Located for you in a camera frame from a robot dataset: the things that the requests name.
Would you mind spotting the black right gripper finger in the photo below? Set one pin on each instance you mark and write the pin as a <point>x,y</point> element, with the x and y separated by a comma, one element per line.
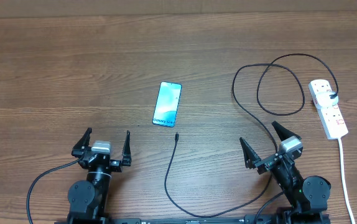
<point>282,132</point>
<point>251,158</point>

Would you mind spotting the white power strip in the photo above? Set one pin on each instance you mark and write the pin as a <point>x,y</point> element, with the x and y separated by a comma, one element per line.
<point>332,120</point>

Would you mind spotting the blue Samsung Galaxy smartphone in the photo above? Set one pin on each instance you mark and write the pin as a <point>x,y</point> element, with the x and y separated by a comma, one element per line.
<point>167,104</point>

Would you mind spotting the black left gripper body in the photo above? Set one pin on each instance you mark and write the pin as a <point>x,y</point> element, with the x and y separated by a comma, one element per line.
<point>114,166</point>

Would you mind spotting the white charger plug adapter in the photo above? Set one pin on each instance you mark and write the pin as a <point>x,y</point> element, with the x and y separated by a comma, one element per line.
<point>326,99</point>

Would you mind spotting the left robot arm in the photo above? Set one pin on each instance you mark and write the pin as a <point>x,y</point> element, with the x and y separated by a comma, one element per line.
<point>88,197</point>

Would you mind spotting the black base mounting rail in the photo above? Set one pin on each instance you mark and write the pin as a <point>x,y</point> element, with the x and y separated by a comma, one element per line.
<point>191,221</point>

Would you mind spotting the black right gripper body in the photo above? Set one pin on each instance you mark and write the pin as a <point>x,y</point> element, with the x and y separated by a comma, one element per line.
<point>265,163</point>

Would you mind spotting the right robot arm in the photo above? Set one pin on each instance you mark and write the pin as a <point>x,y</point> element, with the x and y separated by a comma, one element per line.
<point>307,196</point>

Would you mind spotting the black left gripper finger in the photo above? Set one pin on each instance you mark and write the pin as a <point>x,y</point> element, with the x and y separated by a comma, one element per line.
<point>84,141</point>
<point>126,153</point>

